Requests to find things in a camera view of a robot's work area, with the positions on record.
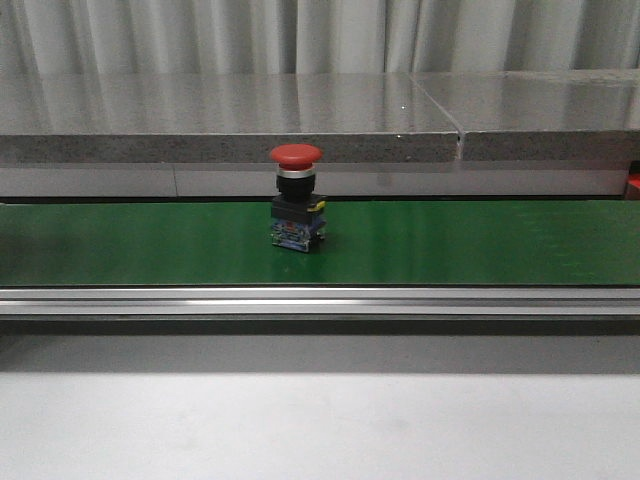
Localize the red mushroom push button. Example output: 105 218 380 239
270 144 326 253

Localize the green conveyor belt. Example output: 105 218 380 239
1 200 639 287

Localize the grey stone slab right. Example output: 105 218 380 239
411 69 639 167

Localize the grey stone slab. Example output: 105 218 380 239
411 69 639 167
1 74 458 164

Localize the grey stone slab left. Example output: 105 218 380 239
1 74 458 164

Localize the white panel behind conveyor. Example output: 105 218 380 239
1 166 628 198

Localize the red object at right edge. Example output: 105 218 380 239
623 173 640 201

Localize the grey pleated curtain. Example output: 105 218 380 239
1 1 639 74

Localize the aluminium conveyor side rail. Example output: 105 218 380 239
1 286 639 320

